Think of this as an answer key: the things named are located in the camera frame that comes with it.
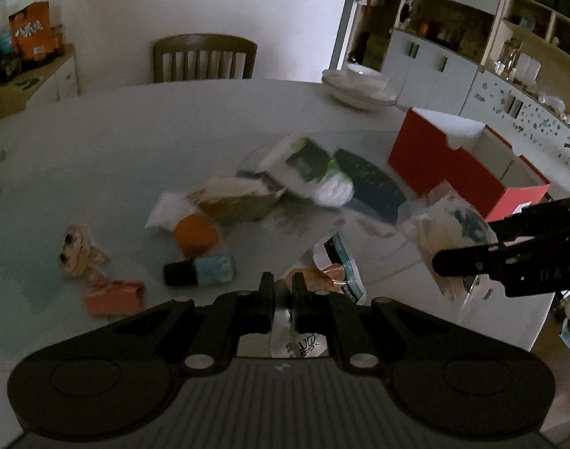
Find white side cabinet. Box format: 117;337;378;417
0;44;80;120

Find cartoon figure toy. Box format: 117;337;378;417
58;224;109;284

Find small dark blue-label bottle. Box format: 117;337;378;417
162;253;236;288

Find white wall cupboard unit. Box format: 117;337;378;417
339;0;570;190

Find dark wooden chair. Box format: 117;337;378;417
152;34;257;83

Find white teal snack wrapper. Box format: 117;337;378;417
269;230;366;359

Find white crumpled tissue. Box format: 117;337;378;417
146;192;196;232

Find red cardboard storage box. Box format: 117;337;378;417
388;107;551;222

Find white green black plastic bag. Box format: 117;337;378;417
237;136;354;208

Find stacked white plates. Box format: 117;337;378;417
321;64;397;112

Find small orange box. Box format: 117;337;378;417
83;281;146;316

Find beige paper package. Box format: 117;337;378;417
188;177;286;224

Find orange snack bag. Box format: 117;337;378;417
9;1;55;61

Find orange round object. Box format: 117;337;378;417
173;214;221;259

